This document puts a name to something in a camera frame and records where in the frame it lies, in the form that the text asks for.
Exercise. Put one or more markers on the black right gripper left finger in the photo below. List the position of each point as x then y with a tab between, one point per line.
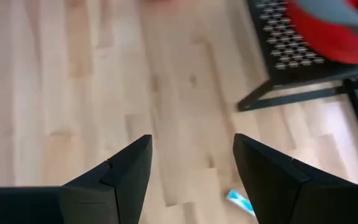
120	193

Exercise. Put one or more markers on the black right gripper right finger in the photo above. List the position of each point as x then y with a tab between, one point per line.
275	193

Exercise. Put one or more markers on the red grey collapsible colander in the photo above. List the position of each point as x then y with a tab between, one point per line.
328	37

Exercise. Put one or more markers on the black mesh shelf riser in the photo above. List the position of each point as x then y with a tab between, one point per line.
278	31

